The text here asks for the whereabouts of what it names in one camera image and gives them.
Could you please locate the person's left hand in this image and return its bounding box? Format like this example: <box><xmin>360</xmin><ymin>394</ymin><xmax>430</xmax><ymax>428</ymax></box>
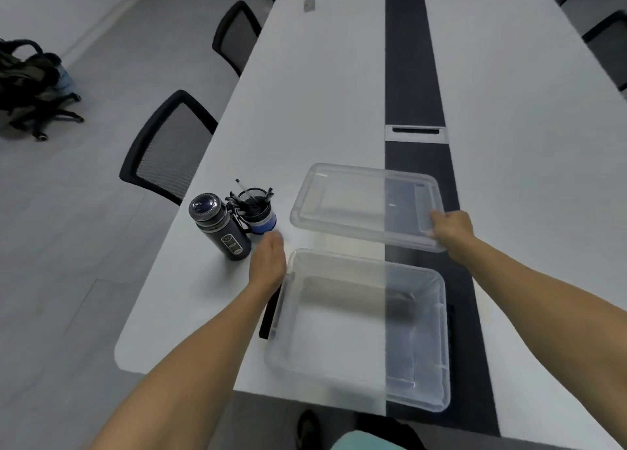
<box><xmin>248</xmin><ymin>231</ymin><xmax>288</xmax><ymax>294</ymax></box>

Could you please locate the person's right hand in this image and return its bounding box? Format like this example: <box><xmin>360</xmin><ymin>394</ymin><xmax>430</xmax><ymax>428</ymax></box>
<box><xmin>429</xmin><ymin>211</ymin><xmax>475</xmax><ymax>267</ymax></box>

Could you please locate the clear plastic box lid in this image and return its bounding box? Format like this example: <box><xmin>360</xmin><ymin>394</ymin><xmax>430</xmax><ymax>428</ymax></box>
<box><xmin>289</xmin><ymin>163</ymin><xmax>447</xmax><ymax>253</ymax></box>

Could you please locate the person's left forearm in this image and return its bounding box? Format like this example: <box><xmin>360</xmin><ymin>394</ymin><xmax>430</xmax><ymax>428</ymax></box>
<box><xmin>88</xmin><ymin>282</ymin><xmax>283</xmax><ymax>450</ymax></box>

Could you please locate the person's right forearm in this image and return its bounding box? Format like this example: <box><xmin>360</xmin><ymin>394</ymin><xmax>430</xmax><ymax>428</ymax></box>
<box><xmin>447</xmin><ymin>234</ymin><xmax>627</xmax><ymax>434</ymax></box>

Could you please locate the blue and black pen cup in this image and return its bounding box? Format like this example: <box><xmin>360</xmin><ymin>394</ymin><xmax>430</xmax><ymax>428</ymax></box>
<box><xmin>238</xmin><ymin>187</ymin><xmax>277</xmax><ymax>235</ymax></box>

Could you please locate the bunch of black pens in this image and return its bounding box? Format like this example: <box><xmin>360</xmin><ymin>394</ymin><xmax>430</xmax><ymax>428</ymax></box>
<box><xmin>225</xmin><ymin>186</ymin><xmax>274</xmax><ymax>216</ymax></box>

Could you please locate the black thermos bottle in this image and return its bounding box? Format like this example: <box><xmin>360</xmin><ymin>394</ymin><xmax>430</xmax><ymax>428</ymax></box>
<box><xmin>188</xmin><ymin>193</ymin><xmax>252</xmax><ymax>262</ymax></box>

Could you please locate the clear plastic storage box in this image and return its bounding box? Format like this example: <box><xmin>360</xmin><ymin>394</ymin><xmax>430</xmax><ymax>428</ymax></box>
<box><xmin>265</xmin><ymin>248</ymin><xmax>451</xmax><ymax>412</ymax></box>

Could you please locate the black mesh office chair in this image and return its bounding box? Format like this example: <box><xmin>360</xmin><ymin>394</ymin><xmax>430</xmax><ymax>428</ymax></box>
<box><xmin>119</xmin><ymin>89</ymin><xmax>219</xmax><ymax>206</ymax></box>
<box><xmin>212</xmin><ymin>0</ymin><xmax>263</xmax><ymax>77</ymax></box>
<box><xmin>581</xmin><ymin>10</ymin><xmax>627</xmax><ymax>93</ymax></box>

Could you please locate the person's black shoe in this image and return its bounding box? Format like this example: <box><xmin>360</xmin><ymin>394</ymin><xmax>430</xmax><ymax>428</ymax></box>
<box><xmin>296</xmin><ymin>410</ymin><xmax>324</xmax><ymax>450</ymax></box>

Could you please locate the person's teal clothing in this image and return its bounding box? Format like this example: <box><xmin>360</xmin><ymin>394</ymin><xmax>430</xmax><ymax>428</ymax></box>
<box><xmin>327</xmin><ymin>429</ymin><xmax>408</xmax><ymax>450</ymax></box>

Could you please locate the black swivel chair with casters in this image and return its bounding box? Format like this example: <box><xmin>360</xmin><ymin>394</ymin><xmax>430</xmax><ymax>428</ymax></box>
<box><xmin>0</xmin><ymin>39</ymin><xmax>85</xmax><ymax>142</ymax></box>

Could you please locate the dark green backpack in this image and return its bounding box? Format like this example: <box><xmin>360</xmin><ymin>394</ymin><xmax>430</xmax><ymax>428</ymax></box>
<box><xmin>0</xmin><ymin>38</ymin><xmax>65</xmax><ymax>113</ymax></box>

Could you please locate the black box latch handle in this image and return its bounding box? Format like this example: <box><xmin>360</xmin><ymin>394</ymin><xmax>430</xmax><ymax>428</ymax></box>
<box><xmin>259</xmin><ymin>283</ymin><xmax>283</xmax><ymax>340</ymax></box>

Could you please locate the silver table cable grommet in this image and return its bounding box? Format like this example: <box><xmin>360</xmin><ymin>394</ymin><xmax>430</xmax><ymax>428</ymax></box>
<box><xmin>385</xmin><ymin>125</ymin><xmax>450</xmax><ymax>145</ymax></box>

